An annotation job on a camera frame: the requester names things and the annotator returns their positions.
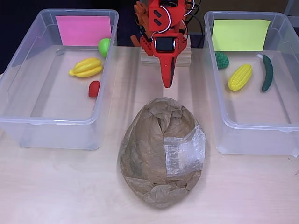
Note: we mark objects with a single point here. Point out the red toy tomato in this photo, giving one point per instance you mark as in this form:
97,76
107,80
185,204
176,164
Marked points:
93,88

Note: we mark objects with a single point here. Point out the red robot arm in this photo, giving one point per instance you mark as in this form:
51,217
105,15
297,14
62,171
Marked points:
178,9

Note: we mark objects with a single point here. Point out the orange printed robot part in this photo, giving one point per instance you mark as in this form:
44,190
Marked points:
144,23

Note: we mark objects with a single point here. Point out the yellow toy corn cob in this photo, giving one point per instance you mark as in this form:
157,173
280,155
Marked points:
240,78

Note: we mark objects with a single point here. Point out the wooden base block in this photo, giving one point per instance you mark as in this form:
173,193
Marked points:
184,60

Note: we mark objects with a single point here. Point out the clear plastic bin yellow note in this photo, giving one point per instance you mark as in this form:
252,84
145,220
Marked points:
257,140

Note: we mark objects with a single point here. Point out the dark green bumpy toy vegetable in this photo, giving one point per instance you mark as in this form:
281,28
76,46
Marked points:
222,60

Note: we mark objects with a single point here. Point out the clear plastic bin pink note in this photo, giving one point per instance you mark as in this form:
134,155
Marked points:
58,135

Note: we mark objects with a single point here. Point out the yellow toy banana bunch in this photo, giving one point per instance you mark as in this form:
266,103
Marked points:
87,67

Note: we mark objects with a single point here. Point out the brown paper bag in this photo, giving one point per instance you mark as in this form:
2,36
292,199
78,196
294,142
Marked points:
149,151

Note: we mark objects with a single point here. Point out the light green toy apple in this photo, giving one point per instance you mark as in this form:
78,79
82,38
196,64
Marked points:
104,45

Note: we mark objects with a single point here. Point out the dark green toy cucumber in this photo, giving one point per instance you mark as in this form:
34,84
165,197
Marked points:
268,72

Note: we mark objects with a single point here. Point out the pink paper note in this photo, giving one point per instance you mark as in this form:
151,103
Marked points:
81,30

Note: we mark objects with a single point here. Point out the yellow paper note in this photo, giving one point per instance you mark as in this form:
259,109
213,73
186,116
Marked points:
240,35

